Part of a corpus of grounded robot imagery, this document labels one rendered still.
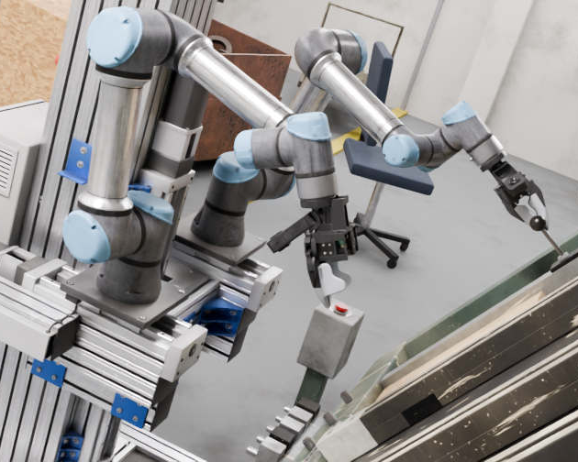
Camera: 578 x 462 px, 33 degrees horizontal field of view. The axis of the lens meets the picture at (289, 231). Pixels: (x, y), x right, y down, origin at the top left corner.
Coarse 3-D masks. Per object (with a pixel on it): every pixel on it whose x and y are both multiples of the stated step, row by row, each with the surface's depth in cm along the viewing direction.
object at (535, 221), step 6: (534, 216) 229; (540, 216) 228; (534, 222) 228; (540, 222) 228; (534, 228) 229; (540, 228) 228; (546, 234) 229; (552, 240) 229; (558, 246) 230; (558, 252) 230; (558, 258) 230; (564, 258) 229
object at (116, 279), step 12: (108, 264) 222; (120, 264) 220; (132, 264) 220; (144, 264) 220; (156, 264) 223; (96, 276) 225; (108, 276) 221; (120, 276) 220; (132, 276) 220; (144, 276) 221; (156, 276) 224; (108, 288) 221; (120, 288) 220; (132, 288) 221; (144, 288) 222; (156, 288) 225; (120, 300) 221; (132, 300) 221; (144, 300) 223
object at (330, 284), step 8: (320, 264) 182; (320, 272) 182; (328, 272) 182; (320, 280) 182; (328, 280) 182; (336, 280) 182; (320, 288) 182; (328, 288) 183; (336, 288) 182; (344, 288) 182; (320, 296) 184; (328, 304) 186
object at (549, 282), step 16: (560, 272) 229; (576, 272) 227; (528, 288) 232; (544, 288) 231; (496, 304) 241; (512, 304) 235; (480, 320) 239; (448, 336) 245; (464, 336) 241; (432, 352) 245; (400, 368) 250; (416, 368) 248; (384, 384) 252
